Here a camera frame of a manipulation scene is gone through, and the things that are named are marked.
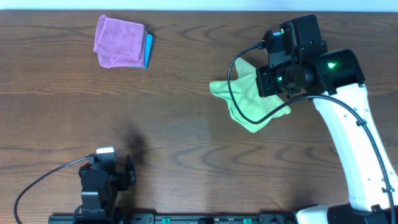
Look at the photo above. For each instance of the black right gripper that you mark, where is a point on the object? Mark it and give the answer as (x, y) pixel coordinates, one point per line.
(265, 89)

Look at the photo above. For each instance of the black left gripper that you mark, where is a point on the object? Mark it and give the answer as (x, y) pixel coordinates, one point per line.
(127, 177)

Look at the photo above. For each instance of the green microfiber cloth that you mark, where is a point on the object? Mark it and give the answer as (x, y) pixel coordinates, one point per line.
(245, 92)

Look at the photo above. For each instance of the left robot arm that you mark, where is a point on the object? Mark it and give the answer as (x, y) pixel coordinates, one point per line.
(95, 212)

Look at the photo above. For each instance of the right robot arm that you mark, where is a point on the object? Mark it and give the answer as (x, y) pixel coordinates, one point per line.
(334, 82)

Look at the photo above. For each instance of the purple folded microfiber cloth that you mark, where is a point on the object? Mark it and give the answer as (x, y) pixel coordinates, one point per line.
(120, 43)

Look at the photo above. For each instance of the blue folded cloth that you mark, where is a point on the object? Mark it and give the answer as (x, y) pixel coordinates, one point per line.
(148, 49)

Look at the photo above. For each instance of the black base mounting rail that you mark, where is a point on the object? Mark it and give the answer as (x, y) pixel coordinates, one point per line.
(262, 218)

